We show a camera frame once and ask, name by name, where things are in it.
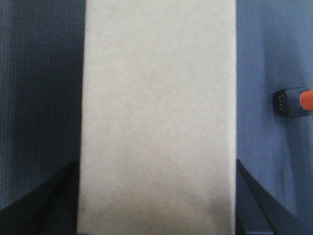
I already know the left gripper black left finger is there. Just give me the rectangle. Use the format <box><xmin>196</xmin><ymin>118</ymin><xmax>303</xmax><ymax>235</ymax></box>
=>
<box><xmin>0</xmin><ymin>161</ymin><xmax>80</xmax><ymax>235</ymax></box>

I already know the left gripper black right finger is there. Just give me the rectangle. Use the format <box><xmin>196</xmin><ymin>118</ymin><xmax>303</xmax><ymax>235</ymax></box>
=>
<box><xmin>236</xmin><ymin>159</ymin><xmax>313</xmax><ymax>235</ymax></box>

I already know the black orange barcode scanner gun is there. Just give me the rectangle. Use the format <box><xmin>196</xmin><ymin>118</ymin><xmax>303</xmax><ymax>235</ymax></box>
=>
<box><xmin>272</xmin><ymin>87</ymin><xmax>313</xmax><ymax>118</ymax></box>

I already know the brown cardboard package box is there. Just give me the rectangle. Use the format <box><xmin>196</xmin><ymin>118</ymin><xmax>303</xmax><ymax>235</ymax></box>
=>
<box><xmin>78</xmin><ymin>0</ymin><xmax>236</xmax><ymax>235</ymax></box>

